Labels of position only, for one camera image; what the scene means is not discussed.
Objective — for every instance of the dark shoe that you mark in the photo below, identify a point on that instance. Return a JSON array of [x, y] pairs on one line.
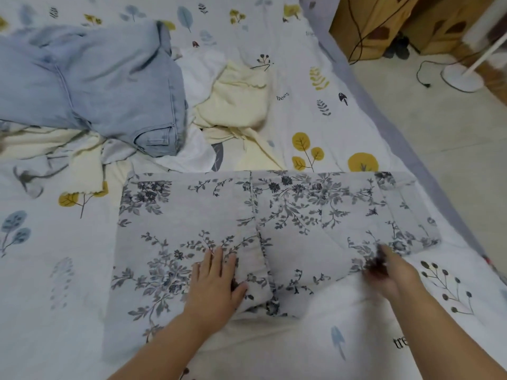
[[390, 49], [402, 48]]

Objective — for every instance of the person's left hand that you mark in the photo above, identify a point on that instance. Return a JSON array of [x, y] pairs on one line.
[[214, 293]]

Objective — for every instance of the light blue denim jeans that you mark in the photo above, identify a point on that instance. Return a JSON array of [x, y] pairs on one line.
[[103, 83]]

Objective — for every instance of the person's left forearm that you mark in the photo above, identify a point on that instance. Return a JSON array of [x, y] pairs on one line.
[[162, 352]]

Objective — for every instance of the wooden dressing table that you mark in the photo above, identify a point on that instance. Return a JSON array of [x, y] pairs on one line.
[[388, 23]]

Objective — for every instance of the bed with leaf print bedding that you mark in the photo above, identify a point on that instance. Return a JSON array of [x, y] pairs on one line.
[[301, 43]]

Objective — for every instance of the person's right hand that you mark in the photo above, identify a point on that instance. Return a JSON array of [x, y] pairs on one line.
[[394, 274]]

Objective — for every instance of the person's right forearm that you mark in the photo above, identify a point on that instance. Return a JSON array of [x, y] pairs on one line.
[[443, 336]]

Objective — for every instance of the white standing fan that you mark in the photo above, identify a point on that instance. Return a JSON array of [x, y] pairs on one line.
[[467, 75]]

